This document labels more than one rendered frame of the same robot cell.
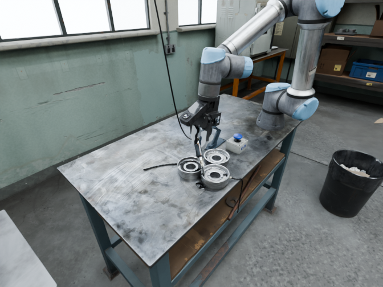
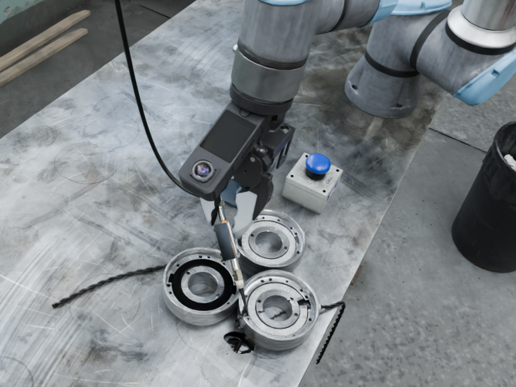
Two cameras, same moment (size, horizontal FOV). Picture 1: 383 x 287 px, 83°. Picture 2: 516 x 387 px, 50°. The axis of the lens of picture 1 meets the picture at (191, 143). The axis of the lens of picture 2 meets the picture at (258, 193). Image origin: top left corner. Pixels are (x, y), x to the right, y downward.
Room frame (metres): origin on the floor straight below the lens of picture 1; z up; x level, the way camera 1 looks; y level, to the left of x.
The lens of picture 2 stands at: (0.27, 0.12, 1.46)
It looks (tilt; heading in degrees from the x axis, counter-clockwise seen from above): 47 degrees down; 338
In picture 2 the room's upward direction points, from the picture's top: 12 degrees clockwise
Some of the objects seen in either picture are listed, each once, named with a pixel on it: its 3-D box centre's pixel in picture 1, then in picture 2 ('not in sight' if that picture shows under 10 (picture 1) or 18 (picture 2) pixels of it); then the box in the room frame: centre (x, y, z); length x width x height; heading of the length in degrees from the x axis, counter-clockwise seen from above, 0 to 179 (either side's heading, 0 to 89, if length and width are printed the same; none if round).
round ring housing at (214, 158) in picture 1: (216, 159); (268, 245); (0.72, -0.10, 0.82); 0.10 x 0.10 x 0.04
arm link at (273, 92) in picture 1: (277, 96); (410, 23); (1.08, -0.44, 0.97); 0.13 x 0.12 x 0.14; 26
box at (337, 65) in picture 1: (334, 60); not in sight; (3.60, -2.26, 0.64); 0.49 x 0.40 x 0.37; 53
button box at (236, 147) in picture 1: (237, 143); (314, 180); (0.84, -0.21, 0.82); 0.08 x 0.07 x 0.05; 138
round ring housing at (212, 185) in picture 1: (215, 176); (276, 311); (0.62, -0.09, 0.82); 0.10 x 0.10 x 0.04
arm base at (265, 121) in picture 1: (271, 116); (388, 74); (1.08, -0.44, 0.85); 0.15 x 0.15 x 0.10
